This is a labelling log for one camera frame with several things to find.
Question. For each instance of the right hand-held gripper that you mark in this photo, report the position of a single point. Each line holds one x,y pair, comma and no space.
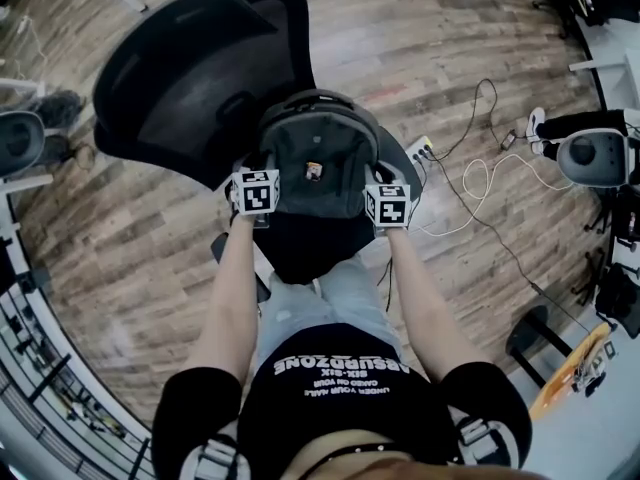
390,208

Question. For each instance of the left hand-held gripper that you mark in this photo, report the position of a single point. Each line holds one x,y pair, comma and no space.
257,193

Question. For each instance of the grey backpack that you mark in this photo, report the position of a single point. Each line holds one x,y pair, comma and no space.
320,138

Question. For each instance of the black mesh office chair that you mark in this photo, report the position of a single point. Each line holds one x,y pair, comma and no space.
190,78

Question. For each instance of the person's right forearm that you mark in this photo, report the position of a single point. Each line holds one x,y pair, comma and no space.
425,308

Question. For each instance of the person's left forearm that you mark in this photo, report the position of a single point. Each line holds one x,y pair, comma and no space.
225,308

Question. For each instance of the black swivel chair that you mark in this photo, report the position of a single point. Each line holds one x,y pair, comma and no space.
627,218
620,293

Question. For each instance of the white power strip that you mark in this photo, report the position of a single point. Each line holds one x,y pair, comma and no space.
419,149

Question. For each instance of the person's grey jeans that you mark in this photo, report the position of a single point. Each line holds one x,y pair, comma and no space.
340,298

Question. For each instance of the black power adapter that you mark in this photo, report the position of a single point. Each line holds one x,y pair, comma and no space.
509,139
536,287

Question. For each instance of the person's black printed shirt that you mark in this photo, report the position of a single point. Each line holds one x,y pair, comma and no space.
345,418

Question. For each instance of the grey storage shelf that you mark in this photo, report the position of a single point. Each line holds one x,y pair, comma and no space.
35,393

